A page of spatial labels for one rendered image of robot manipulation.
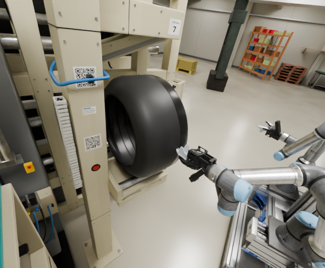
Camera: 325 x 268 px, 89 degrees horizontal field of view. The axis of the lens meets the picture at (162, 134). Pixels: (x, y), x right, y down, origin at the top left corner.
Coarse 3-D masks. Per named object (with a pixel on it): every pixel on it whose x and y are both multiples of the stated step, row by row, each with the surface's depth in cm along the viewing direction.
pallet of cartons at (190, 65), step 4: (180, 60) 739; (184, 60) 740; (188, 60) 757; (192, 60) 772; (196, 60) 791; (180, 64) 748; (184, 64) 741; (188, 64) 734; (192, 64) 727; (196, 64) 793; (176, 68) 762; (180, 68) 754; (184, 68) 748; (188, 68) 741; (192, 68) 749; (196, 68) 811; (184, 72) 756; (192, 72) 780
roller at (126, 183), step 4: (124, 180) 97; (128, 180) 97; (132, 180) 97; (136, 180) 99; (140, 180) 101; (120, 184) 94; (124, 184) 94; (128, 184) 96; (132, 184) 97; (124, 188) 95
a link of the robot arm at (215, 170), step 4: (216, 164) 66; (212, 168) 65; (216, 168) 65; (220, 168) 64; (224, 168) 65; (208, 172) 66; (212, 172) 64; (216, 172) 64; (220, 172) 63; (208, 176) 66; (212, 176) 65; (216, 176) 63; (212, 180) 65
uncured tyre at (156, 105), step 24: (120, 96) 77; (144, 96) 72; (168, 96) 79; (120, 120) 120; (144, 120) 71; (168, 120) 75; (120, 144) 118; (144, 144) 73; (168, 144) 77; (144, 168) 80
